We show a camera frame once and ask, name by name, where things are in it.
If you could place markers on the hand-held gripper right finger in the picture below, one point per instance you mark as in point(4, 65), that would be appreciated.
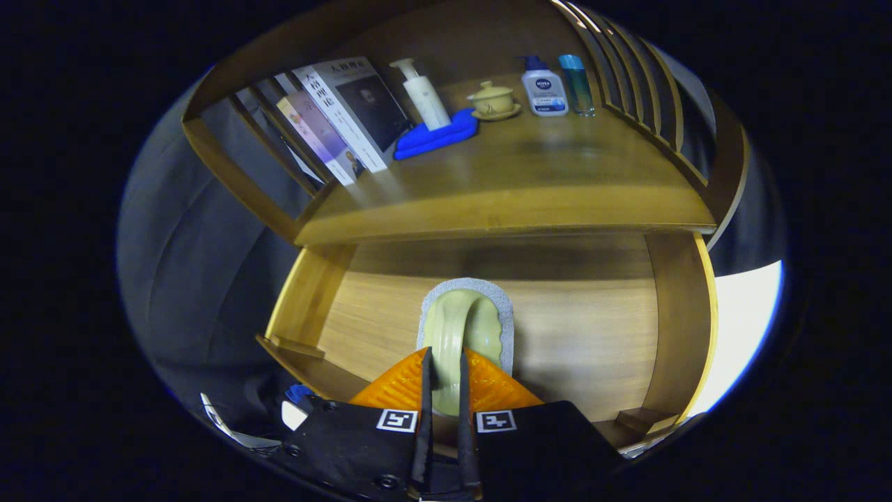
point(465, 446)

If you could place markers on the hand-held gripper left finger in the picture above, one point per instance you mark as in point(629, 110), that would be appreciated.
point(423, 446)

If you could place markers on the brown wooden drawer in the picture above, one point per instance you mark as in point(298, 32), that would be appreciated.
point(585, 335)

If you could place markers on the wooden countertop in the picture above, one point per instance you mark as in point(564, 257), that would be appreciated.
point(529, 167)

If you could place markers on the brown wooden cabinet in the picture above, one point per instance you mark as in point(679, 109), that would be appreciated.
point(446, 35)

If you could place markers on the black backdrop cloth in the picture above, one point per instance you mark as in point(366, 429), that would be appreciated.
point(195, 279)

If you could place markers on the white board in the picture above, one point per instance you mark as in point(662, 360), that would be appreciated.
point(739, 328)

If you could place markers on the blue folded cloth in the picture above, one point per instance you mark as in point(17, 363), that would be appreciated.
point(432, 139)

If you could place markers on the pink book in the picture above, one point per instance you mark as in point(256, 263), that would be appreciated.
point(320, 136)

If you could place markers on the yellow saucer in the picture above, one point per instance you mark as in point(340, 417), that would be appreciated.
point(505, 113)

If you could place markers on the thick white book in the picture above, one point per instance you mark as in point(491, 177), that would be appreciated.
point(362, 104)

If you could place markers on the white pump bottle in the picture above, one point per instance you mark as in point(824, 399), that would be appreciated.
point(426, 97)

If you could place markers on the yellow lidded teacup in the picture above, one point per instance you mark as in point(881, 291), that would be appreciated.
point(491, 97)

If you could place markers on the white blue-capped lotion bottle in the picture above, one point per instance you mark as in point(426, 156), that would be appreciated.
point(545, 90)

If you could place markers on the slim teal bottle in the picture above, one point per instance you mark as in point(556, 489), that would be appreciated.
point(578, 87)

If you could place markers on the thin pale book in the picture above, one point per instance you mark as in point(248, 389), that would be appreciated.
point(286, 82)

